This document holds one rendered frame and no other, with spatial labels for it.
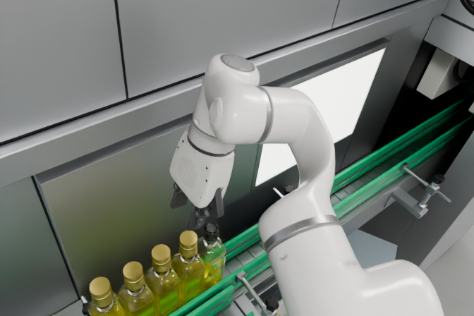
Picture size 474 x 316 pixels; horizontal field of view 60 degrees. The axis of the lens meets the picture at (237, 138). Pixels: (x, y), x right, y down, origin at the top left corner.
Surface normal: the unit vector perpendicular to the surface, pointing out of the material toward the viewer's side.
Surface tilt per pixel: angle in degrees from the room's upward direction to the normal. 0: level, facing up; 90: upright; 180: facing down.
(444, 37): 90
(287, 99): 26
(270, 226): 66
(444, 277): 0
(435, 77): 90
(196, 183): 74
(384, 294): 4
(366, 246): 0
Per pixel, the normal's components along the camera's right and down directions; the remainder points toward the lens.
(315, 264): -0.19, -0.47
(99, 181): 0.60, 0.59
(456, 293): 0.09, -0.72
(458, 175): -0.79, 0.36
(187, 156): -0.75, 0.13
